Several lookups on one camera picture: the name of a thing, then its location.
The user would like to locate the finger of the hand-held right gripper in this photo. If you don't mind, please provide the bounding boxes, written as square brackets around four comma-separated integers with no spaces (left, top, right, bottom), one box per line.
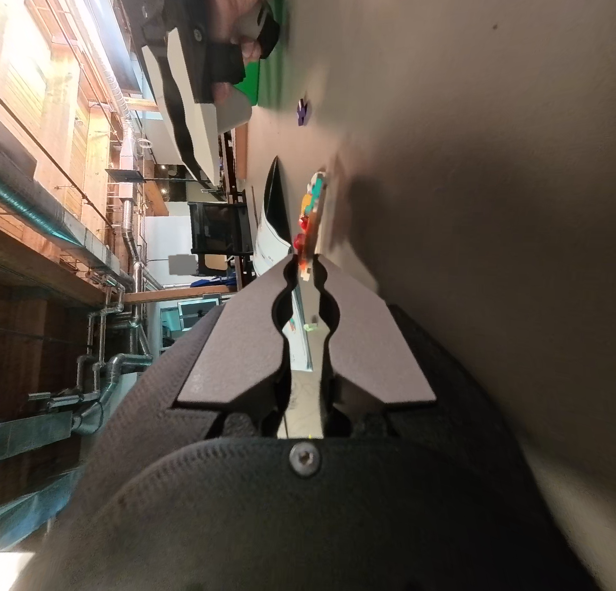
[164,27,254,180]
[141,46,216,186]

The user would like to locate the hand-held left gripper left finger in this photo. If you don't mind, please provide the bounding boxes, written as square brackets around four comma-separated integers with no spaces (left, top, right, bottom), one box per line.
[172,254,295,429]

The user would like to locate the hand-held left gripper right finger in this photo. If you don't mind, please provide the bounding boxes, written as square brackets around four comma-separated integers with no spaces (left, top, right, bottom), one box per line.
[313,255,437,425]

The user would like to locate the green plastic bin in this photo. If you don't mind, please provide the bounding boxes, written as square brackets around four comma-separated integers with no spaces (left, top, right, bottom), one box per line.
[233,0,292,108]

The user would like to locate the colourful lego assembly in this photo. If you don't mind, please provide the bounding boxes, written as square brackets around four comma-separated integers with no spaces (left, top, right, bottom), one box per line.
[295,170,331,282]

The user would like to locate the wooden beam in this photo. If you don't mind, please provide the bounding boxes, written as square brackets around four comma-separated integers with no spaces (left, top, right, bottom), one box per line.
[110,285,237,306]

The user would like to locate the white instruction booklet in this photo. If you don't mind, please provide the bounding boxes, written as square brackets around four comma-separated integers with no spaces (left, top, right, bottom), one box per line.
[251,208,314,373]

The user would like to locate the silver ventilation pipes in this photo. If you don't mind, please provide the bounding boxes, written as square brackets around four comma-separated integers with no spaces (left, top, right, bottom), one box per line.
[71,198,156,438]

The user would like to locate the black cabinet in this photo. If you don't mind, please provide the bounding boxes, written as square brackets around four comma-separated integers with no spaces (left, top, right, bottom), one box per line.
[188,202,254,260]

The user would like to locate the black flat bag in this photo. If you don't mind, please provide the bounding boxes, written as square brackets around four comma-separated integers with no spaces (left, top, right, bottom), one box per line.
[263,156,294,253]

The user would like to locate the teal ventilation duct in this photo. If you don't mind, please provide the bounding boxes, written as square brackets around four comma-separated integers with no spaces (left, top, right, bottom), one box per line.
[0,184,121,286]

